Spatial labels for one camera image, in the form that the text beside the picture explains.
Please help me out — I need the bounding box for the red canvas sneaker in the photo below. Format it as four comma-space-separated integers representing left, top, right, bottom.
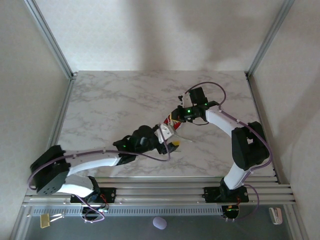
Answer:
161, 113, 185, 133

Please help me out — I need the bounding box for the white shoelace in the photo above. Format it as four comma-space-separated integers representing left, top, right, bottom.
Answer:
162, 117, 195, 154

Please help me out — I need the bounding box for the lavender oval object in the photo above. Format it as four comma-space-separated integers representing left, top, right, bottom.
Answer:
152, 216, 167, 230

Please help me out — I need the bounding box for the black controller board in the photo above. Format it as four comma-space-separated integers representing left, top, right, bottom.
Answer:
221, 204, 241, 221
81, 206, 110, 223

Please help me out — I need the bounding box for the white pink clip device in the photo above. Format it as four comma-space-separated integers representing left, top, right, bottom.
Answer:
268, 206, 284, 225

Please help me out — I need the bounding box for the brass binder clip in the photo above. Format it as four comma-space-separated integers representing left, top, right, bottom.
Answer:
39, 213, 65, 229

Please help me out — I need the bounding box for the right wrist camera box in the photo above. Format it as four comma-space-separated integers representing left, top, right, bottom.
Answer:
177, 91, 193, 107

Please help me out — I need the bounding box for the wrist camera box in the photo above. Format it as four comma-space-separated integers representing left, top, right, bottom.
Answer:
154, 123, 176, 144
177, 91, 193, 107

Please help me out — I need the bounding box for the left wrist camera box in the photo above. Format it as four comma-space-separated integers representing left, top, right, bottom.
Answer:
154, 123, 176, 144

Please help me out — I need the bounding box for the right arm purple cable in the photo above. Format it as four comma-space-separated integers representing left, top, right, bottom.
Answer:
186, 81, 273, 222

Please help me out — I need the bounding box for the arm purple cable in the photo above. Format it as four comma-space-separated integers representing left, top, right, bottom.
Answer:
26, 128, 172, 223
186, 81, 273, 222

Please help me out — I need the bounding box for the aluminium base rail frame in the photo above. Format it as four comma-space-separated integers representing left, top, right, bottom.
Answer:
21, 176, 297, 207

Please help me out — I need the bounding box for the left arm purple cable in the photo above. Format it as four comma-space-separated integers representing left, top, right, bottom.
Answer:
26, 128, 172, 223

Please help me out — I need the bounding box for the aluminium table side rail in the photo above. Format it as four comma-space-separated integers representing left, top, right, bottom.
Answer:
48, 76, 77, 148
246, 74, 283, 183

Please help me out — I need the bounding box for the slotted grey cable duct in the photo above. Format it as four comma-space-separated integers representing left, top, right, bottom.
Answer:
29, 206, 225, 217

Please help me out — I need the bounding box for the aluminium frame post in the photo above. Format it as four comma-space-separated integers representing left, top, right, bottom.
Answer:
246, 0, 297, 78
23, 0, 77, 80

